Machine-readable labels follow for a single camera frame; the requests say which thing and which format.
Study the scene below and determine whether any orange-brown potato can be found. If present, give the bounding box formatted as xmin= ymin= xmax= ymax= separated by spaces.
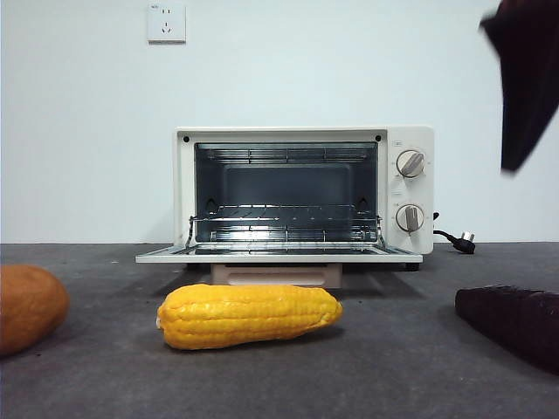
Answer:
xmin=0 ymin=264 xmax=71 ymax=357

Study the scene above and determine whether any white Toshiba toaster oven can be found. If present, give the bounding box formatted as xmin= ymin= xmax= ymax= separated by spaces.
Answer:
xmin=173 ymin=125 xmax=436 ymax=274

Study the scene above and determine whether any white wall socket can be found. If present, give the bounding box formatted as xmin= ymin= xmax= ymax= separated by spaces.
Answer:
xmin=147 ymin=3 xmax=188 ymax=45

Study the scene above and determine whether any metal wire oven rack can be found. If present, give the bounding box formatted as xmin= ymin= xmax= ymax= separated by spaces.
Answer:
xmin=188 ymin=203 xmax=386 ymax=246

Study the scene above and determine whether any oven knob with upright grip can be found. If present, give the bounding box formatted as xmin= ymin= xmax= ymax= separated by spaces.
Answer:
xmin=395 ymin=203 xmax=426 ymax=233

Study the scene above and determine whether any oven door with beige handle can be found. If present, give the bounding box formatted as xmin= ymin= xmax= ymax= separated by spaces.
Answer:
xmin=135 ymin=242 xmax=424 ymax=289

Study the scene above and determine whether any oven knob with slanted grip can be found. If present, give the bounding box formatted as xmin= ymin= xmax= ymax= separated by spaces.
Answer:
xmin=396 ymin=148 xmax=427 ymax=179

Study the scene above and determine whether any yellow corn cob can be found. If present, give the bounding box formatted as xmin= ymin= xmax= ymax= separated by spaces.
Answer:
xmin=155 ymin=283 xmax=345 ymax=351

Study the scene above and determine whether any black power cable with plug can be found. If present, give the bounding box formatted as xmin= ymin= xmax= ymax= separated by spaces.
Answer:
xmin=431 ymin=210 xmax=478 ymax=254

